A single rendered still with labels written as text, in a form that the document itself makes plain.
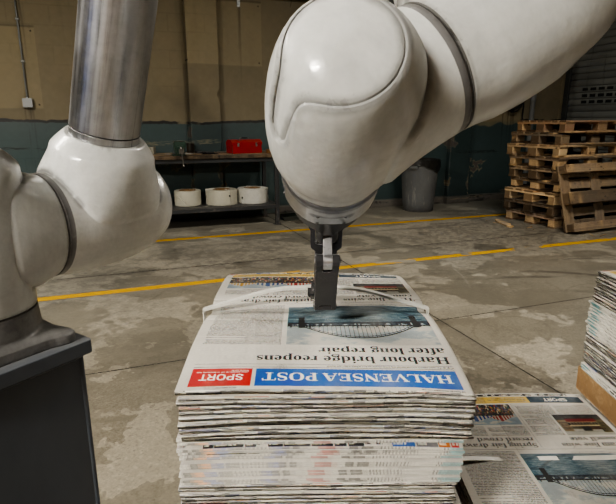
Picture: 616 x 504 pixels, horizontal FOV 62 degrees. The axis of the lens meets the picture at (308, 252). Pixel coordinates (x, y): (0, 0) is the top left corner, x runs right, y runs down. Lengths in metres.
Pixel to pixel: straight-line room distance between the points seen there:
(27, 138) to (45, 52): 1.02
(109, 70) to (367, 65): 0.53
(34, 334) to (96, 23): 0.42
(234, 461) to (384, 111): 0.38
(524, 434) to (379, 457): 0.40
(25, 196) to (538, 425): 0.83
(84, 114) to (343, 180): 0.52
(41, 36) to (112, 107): 6.34
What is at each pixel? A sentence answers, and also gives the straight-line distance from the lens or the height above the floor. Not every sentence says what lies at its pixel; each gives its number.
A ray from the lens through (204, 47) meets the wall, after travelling 7.09.
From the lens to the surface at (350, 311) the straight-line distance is 0.66.
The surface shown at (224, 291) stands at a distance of 0.74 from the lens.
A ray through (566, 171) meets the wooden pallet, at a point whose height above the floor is 0.72.
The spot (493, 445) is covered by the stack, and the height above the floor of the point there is 0.83.
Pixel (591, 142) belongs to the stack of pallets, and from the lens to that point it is 7.36.
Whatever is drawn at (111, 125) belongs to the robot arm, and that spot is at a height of 1.30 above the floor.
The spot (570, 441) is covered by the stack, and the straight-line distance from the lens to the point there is 0.93.
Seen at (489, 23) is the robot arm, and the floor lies 1.36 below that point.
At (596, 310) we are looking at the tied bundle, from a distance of 1.00.
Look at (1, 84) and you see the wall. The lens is 7.13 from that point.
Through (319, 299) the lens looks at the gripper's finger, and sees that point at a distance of 0.58.
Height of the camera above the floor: 1.30
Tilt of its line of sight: 14 degrees down
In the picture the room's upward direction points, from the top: straight up
